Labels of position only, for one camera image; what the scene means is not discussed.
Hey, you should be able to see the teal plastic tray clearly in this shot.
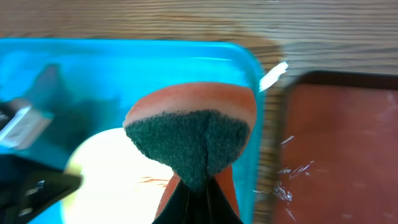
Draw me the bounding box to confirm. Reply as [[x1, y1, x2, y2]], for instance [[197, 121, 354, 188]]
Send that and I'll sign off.
[[0, 37, 265, 224]]

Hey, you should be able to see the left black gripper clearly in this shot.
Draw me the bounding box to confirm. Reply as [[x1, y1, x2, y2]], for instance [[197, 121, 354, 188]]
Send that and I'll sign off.
[[0, 99, 84, 224]]

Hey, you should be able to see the black red rectangular tray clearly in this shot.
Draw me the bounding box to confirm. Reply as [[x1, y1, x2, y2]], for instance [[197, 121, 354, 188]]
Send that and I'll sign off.
[[272, 70, 397, 224]]

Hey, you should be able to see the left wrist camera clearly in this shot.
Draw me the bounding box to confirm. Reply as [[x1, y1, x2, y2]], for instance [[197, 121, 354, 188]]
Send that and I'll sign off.
[[1, 106, 53, 150]]

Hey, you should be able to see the green rimmed plate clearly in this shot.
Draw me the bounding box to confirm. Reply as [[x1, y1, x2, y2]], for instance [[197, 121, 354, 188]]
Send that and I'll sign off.
[[61, 128, 173, 224]]

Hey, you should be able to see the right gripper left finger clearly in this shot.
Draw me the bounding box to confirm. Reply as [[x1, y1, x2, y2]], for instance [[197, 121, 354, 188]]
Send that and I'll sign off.
[[152, 180, 199, 224]]

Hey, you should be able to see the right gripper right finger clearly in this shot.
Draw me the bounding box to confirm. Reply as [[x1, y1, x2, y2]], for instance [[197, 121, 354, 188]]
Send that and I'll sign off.
[[204, 178, 243, 224]]

